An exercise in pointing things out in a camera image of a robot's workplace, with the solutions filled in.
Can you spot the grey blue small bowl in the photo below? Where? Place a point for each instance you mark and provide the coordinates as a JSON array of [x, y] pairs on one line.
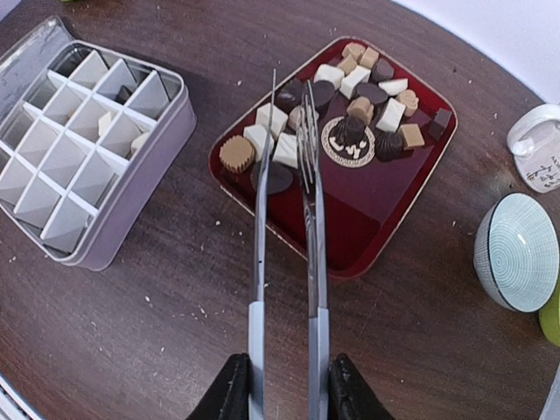
[[516, 254]]

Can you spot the white handled tongs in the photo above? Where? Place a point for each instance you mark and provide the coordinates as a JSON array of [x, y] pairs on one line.
[[315, 232]]

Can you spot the tin box with dividers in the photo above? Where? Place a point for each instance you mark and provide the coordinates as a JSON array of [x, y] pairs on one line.
[[72, 193]]

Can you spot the yellow inside floral mug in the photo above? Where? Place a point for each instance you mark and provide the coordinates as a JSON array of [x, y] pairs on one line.
[[534, 143]]

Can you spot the white square chocolate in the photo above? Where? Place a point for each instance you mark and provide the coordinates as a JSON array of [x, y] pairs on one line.
[[104, 122]]

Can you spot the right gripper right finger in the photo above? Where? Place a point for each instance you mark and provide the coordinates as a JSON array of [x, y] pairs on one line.
[[350, 396]]

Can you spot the dark chocolate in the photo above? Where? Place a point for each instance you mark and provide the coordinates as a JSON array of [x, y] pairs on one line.
[[123, 95]]

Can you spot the white oval chocolate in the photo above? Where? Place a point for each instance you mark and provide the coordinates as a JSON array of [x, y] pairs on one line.
[[138, 143]]

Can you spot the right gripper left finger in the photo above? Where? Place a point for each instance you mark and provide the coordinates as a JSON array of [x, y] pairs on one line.
[[227, 398]]

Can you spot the red chocolate tray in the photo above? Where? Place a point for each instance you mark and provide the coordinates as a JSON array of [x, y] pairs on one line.
[[365, 205]]

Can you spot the bunny tin lid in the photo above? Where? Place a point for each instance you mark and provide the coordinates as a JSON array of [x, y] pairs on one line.
[[29, 57]]

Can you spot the green small bowl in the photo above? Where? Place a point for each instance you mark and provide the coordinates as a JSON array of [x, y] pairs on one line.
[[549, 318]]

